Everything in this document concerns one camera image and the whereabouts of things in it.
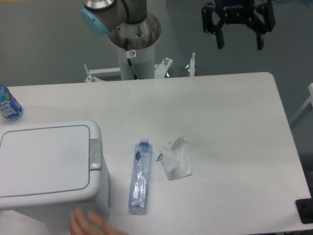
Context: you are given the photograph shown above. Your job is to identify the white trash can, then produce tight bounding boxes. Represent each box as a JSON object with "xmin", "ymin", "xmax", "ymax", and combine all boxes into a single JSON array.
[{"xmin": 0, "ymin": 120, "xmax": 111, "ymax": 224}]

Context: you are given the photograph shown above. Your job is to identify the blurred human hand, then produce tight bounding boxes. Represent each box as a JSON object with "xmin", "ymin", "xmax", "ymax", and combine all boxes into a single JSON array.
[{"xmin": 69, "ymin": 208, "xmax": 128, "ymax": 235}]

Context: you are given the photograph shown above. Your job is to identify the white frame at right edge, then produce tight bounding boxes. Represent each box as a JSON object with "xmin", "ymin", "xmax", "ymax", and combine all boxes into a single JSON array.
[{"xmin": 289, "ymin": 83, "xmax": 313, "ymax": 130}]

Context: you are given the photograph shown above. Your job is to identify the grey trash can push button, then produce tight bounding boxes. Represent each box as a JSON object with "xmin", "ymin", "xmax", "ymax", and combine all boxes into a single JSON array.
[{"xmin": 89, "ymin": 139, "xmax": 102, "ymax": 171}]

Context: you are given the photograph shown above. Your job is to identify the black device at table edge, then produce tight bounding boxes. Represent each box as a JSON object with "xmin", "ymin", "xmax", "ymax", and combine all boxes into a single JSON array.
[{"xmin": 295, "ymin": 198, "xmax": 313, "ymax": 224}]

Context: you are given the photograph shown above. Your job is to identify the empty clear plastic bottle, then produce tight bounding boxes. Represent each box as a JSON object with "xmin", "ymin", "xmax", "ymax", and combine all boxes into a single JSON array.
[{"xmin": 128, "ymin": 138, "xmax": 153, "ymax": 215}]

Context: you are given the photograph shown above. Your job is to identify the blue labelled water bottle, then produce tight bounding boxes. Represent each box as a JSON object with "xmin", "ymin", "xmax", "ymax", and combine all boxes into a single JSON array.
[{"xmin": 0, "ymin": 84, "xmax": 23, "ymax": 121}]

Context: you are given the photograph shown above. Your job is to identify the black cable on pedestal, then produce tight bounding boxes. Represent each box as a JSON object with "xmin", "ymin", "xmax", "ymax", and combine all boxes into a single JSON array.
[{"xmin": 124, "ymin": 38, "xmax": 138, "ymax": 80}]

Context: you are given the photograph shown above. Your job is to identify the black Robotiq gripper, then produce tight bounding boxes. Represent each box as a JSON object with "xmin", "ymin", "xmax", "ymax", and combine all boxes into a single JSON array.
[{"xmin": 201, "ymin": 0, "xmax": 276, "ymax": 50}]

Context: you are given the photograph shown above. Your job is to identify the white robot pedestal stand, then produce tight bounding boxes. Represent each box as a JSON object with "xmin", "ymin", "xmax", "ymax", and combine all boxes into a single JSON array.
[{"xmin": 84, "ymin": 44, "xmax": 198, "ymax": 83}]

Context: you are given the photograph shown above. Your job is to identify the crumpled white plastic wrapper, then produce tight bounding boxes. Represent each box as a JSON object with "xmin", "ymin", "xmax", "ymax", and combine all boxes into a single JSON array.
[{"xmin": 156, "ymin": 136, "xmax": 193, "ymax": 181}]

